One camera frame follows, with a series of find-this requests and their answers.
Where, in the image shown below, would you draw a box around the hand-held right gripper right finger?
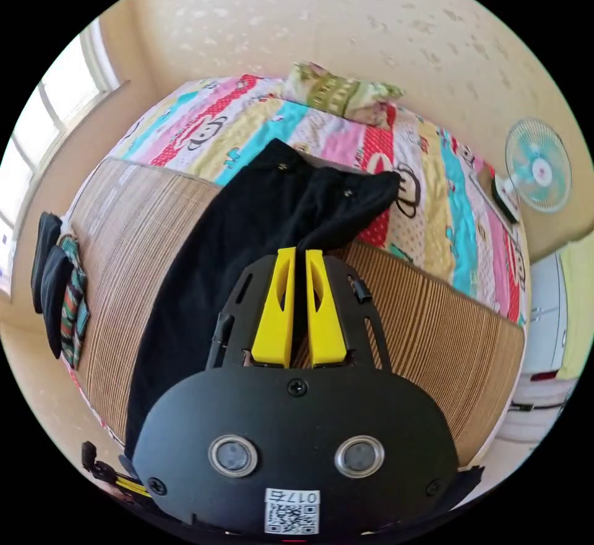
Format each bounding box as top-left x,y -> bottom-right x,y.
305,249 -> 349,368

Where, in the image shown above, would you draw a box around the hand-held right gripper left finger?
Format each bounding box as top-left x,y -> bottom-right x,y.
250,246 -> 297,366

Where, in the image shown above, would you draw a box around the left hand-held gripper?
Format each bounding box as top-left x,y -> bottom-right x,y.
80,441 -> 154,509

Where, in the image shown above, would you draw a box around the black pants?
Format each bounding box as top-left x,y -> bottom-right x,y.
124,138 -> 403,462

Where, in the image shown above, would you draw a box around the bed with mat and printed sheet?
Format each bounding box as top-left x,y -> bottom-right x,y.
60,72 -> 531,468

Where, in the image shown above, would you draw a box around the pile of clothes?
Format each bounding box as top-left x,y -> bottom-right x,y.
30,212 -> 92,369

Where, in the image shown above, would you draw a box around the white cupboard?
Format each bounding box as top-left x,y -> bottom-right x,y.
499,251 -> 581,444

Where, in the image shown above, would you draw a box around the floral green pillow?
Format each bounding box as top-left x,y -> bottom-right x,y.
282,61 -> 406,129

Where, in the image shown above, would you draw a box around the white fan with teal blades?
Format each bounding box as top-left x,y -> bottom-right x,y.
491,118 -> 572,225

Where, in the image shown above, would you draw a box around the window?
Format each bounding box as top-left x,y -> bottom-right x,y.
0,20 -> 123,296

